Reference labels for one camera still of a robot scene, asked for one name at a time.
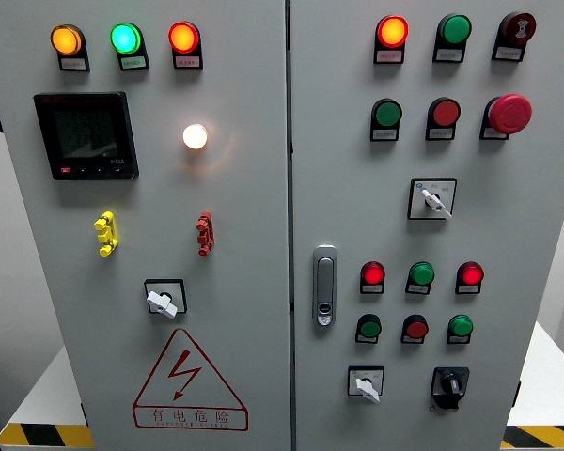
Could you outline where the small green lamp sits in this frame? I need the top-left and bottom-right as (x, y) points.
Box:
(446, 314), (475, 338)
(407, 260), (436, 287)

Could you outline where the green lit round lamp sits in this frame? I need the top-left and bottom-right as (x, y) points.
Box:
(109, 22), (144, 55)

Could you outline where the yellow lit round lamp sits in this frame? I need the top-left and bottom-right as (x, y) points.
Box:
(50, 23), (85, 57)

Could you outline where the large dark green lamp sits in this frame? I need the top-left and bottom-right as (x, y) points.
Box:
(436, 12), (473, 47)

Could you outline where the black-handled turn switch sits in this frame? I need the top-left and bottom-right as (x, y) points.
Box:
(430, 366), (471, 412)

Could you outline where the small red lit lamp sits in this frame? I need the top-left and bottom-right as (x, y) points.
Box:
(456, 260), (486, 287)
(360, 260), (386, 286)

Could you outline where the white lit lamp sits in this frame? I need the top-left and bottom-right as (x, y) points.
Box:
(181, 123), (210, 151)

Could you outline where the red warning triangle sign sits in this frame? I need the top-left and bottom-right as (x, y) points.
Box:
(132, 327), (250, 432)

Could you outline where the small red handle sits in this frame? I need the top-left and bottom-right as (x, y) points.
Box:
(196, 210), (216, 257)

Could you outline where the black yellow striped tape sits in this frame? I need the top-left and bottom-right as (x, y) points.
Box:
(0, 422), (96, 449)
(500, 425), (564, 450)

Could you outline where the dark red buzzer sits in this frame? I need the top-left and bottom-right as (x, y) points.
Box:
(499, 11), (538, 47)

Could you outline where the small red push button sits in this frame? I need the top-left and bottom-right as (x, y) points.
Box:
(401, 314), (431, 340)

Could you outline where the small labelled white-handled turn switch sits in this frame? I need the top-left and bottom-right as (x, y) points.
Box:
(347, 365), (385, 404)

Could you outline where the small green push button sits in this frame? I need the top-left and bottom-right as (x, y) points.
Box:
(355, 313), (384, 340)

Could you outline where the long white-handled turn switch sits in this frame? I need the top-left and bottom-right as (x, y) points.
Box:
(406, 177), (458, 222)

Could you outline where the plain white-handled turn switch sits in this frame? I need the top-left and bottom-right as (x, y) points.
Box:
(143, 278), (188, 320)

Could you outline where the silver door lock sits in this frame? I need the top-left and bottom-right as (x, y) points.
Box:
(311, 243), (338, 329)

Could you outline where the large red lit lamp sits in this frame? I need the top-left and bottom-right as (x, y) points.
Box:
(375, 14), (411, 49)
(167, 21), (202, 54)

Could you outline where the pale grey cabinet door with lock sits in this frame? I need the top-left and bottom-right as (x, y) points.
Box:
(289, 0), (564, 451)

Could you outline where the large red stop button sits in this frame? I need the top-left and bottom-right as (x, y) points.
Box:
(483, 93), (534, 136)

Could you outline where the small yellow handle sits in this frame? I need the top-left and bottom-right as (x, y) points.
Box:
(93, 210), (120, 257)

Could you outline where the black display meter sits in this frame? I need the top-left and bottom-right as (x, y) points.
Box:
(32, 90), (140, 181)

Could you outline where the large green push button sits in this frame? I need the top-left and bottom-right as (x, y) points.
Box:
(370, 98), (404, 129)

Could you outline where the large red push button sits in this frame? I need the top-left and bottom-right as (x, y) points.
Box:
(427, 97), (462, 129)

